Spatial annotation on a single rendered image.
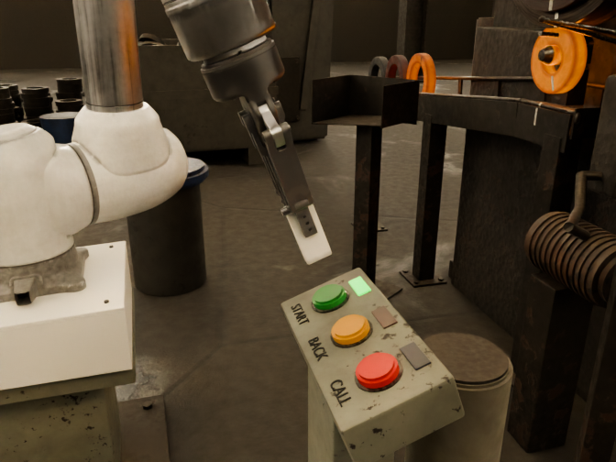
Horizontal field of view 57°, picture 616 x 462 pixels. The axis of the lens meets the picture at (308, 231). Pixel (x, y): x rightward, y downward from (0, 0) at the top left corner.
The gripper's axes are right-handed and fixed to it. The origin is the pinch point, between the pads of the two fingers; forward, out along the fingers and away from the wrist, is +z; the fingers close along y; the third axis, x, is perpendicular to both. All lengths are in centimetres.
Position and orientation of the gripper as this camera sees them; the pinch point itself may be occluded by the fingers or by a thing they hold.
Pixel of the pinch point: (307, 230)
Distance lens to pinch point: 62.1
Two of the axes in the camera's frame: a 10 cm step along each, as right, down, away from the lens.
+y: -2.6, -3.4, 9.0
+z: 3.4, 8.4, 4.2
